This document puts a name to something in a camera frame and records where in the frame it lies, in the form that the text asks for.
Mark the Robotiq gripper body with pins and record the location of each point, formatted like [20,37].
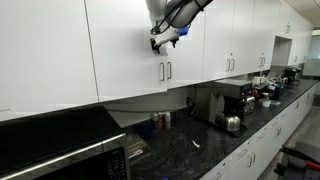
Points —
[168,37]

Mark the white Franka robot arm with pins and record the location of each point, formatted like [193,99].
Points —
[186,13]

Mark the white base cabinet row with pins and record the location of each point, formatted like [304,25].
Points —
[266,146]

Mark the blue wrist fitting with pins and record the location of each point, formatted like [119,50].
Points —
[184,31]

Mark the white squeeze bottle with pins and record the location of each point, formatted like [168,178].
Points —
[155,116]
[167,120]

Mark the red squeeze bottle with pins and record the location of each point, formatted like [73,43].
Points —
[160,121]

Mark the steel coffee maker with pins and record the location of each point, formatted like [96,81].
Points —
[216,96]

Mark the dark blue cup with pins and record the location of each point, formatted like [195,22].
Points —
[147,130]

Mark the black coffee maker tray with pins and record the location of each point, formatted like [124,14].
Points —
[213,128]

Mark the brown cardboard box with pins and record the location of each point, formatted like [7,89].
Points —
[136,145]

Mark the white pitcher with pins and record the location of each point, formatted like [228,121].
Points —
[260,81]

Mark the white paper scrap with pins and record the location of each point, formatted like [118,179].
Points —
[195,144]

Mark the round steel coffee carafe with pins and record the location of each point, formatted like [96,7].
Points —
[232,123]

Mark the small white cup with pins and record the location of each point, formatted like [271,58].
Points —
[266,103]

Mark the blue container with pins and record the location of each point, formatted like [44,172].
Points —
[277,91]

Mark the black coffee machine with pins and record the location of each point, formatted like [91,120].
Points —
[293,75]

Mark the black steel microwave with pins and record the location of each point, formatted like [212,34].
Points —
[50,143]

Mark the black orange bar clamp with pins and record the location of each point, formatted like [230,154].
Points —
[281,160]

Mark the white wall cabinet row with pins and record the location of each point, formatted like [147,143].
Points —
[266,40]

